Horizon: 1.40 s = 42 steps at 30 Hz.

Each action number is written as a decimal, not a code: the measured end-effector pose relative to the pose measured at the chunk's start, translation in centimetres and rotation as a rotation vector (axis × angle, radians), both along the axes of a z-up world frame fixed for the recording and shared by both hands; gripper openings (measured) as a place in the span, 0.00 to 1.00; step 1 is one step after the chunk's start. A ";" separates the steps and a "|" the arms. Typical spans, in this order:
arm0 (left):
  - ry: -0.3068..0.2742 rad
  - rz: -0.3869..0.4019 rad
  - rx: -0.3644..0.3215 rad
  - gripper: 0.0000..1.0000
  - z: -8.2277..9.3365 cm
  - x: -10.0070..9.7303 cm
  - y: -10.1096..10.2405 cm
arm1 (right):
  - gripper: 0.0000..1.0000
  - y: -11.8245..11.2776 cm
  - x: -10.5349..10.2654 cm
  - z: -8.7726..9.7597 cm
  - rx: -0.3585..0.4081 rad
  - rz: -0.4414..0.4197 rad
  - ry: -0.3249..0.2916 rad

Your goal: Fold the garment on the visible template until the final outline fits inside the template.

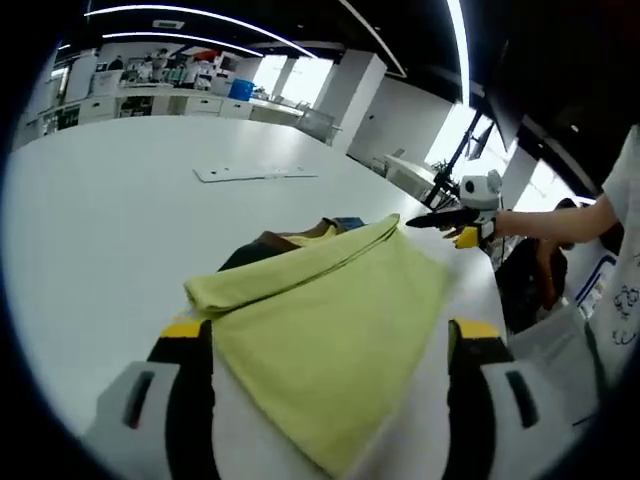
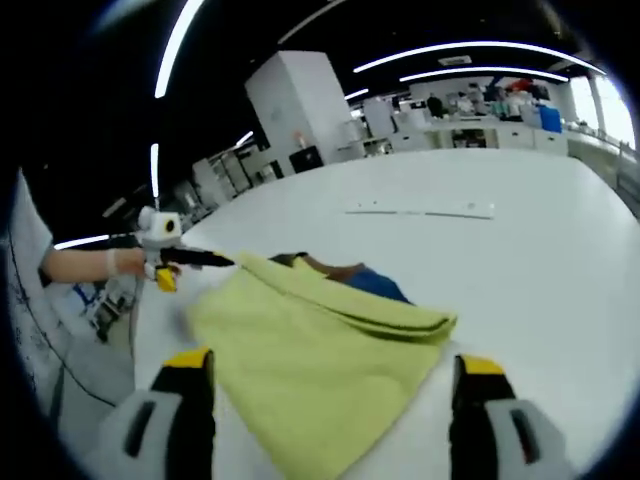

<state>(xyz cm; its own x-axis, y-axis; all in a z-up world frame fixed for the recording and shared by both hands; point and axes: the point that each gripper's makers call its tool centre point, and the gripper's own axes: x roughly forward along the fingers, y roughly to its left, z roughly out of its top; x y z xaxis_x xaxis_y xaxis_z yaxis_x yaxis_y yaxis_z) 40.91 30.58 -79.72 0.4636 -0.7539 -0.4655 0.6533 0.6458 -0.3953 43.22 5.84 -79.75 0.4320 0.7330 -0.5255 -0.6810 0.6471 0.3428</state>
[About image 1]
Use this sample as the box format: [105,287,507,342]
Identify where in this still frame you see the white plastic box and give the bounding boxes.
[507,299,601,421]

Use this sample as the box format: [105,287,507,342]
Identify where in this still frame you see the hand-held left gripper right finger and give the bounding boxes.
[446,317,601,480]

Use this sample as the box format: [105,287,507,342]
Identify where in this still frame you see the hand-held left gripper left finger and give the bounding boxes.
[82,319,219,480]

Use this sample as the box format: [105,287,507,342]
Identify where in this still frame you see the blue storage bin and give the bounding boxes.
[228,78,256,101]

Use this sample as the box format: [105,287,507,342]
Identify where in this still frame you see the white template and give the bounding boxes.
[192,163,320,184]

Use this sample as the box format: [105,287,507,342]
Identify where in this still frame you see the black tripod stand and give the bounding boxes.
[422,112,494,211]

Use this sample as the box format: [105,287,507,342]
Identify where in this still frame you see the grey mesh office chair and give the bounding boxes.
[297,107,344,146]

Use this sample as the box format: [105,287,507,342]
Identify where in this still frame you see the white counter cabinets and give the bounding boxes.
[29,82,306,131]

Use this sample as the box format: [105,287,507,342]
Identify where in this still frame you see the yellow blue black garment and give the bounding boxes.
[182,213,451,479]

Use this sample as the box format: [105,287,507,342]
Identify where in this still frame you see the white square pillar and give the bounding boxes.
[309,47,389,156]

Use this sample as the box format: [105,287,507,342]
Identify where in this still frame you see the white desk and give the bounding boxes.
[382,152,436,194]

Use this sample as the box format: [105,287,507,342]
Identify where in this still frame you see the ceiling light strips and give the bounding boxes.
[57,0,474,109]

